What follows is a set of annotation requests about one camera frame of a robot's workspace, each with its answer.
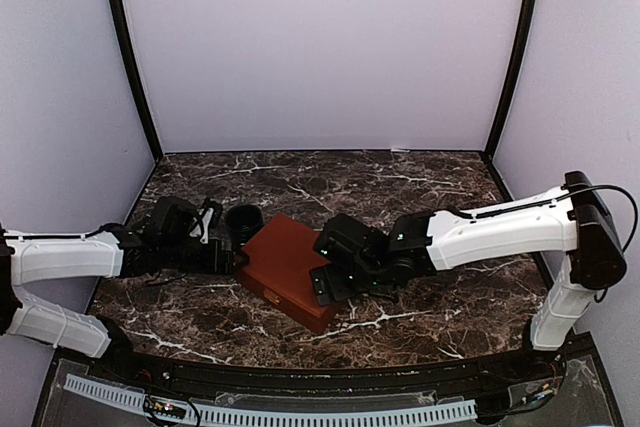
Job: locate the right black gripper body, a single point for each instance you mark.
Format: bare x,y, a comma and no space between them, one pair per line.
360,283

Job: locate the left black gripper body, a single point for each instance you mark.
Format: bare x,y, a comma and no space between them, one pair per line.
210,265

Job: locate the dark green cup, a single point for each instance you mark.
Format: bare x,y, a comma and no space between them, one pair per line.
242,222

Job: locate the red wooden jewelry box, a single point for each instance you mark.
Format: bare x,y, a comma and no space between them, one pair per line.
281,258

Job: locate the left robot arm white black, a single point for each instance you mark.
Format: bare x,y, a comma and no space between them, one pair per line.
176,234

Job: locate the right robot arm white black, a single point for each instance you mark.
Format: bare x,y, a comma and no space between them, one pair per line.
572,219

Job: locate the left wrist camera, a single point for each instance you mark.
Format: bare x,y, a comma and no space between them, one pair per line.
207,217

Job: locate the white slotted cable duct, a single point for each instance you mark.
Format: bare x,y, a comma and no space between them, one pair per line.
244,410

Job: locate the black front table rail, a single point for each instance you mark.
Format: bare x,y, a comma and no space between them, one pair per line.
476,376

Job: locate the left black frame post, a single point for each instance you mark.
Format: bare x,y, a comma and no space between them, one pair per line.
134,79

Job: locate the black frame post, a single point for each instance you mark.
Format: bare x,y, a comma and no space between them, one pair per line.
134,79
521,36

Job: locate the right black frame post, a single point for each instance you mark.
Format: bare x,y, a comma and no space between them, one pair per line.
521,36

